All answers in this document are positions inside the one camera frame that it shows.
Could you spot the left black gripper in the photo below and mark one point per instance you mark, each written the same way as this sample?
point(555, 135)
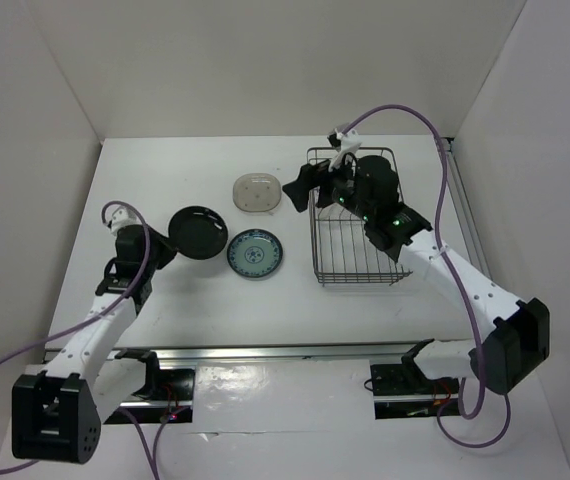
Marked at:
point(169, 250)

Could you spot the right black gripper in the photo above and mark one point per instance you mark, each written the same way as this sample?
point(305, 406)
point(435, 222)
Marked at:
point(311, 176)

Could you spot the black round plate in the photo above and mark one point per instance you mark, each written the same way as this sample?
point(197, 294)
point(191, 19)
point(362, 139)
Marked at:
point(198, 232)

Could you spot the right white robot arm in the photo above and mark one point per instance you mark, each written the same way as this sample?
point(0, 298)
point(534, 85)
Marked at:
point(510, 336)

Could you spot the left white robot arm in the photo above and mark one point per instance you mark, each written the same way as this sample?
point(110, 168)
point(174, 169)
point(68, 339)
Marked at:
point(58, 411)

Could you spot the smoky square glass plate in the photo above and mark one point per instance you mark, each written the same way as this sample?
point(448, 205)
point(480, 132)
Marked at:
point(257, 193)

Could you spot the blue floral patterned plate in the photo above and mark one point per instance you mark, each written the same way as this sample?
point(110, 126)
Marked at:
point(255, 254)

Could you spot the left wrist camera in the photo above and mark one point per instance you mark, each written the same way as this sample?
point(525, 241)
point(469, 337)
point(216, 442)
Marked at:
point(119, 219)

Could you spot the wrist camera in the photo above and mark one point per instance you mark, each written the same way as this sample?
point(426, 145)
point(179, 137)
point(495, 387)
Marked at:
point(344, 141)
point(119, 219)

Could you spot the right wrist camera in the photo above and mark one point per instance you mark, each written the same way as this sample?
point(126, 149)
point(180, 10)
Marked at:
point(344, 141)

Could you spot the grey wire dish rack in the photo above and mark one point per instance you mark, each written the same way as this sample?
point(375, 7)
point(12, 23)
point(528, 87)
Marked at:
point(341, 251)

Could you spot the front aluminium rail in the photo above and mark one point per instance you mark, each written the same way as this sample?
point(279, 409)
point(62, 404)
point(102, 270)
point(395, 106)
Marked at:
point(389, 352)

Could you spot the aluminium rail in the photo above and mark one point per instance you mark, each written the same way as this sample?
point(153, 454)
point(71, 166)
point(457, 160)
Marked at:
point(389, 352)
point(463, 210)

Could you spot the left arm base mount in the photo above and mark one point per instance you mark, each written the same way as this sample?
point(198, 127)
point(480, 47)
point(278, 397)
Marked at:
point(165, 390)

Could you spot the right side aluminium rail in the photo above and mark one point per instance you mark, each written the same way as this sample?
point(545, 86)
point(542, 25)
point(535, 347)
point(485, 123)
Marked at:
point(463, 210)

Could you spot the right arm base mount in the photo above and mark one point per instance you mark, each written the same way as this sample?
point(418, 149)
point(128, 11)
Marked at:
point(397, 394)

